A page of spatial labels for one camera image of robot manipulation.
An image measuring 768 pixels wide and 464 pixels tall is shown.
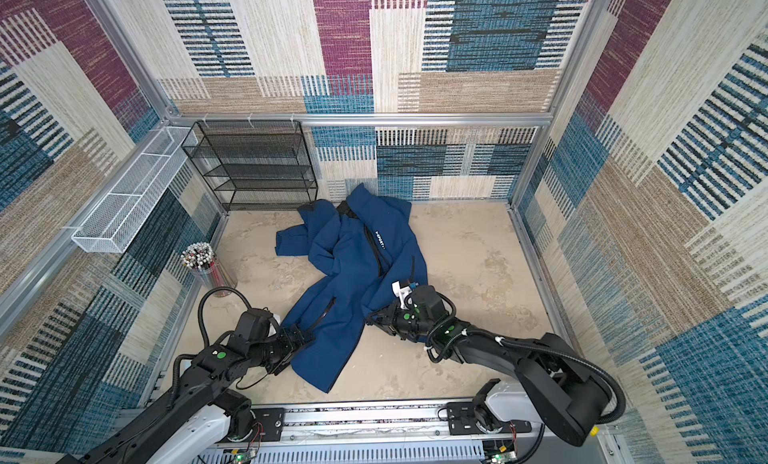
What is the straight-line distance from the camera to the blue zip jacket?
2.72 ft

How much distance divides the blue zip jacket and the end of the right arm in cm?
8

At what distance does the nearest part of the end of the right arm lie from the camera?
0.66 meters

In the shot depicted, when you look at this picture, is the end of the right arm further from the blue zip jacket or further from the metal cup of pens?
the metal cup of pens

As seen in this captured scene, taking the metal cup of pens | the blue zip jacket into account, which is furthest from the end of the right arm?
the metal cup of pens
